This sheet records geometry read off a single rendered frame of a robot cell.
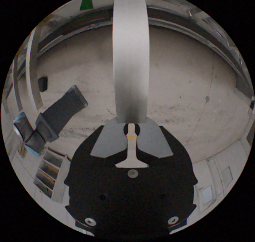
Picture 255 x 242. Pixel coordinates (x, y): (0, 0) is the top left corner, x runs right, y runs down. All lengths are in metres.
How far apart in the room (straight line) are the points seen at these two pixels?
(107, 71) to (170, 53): 0.69
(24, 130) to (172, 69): 1.39
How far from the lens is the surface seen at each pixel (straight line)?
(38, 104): 0.27
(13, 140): 0.69
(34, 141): 0.75
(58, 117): 0.85
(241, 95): 2.34
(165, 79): 1.02
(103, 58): 0.98
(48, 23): 0.41
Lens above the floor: 0.94
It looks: 58 degrees down
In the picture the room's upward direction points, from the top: 178 degrees counter-clockwise
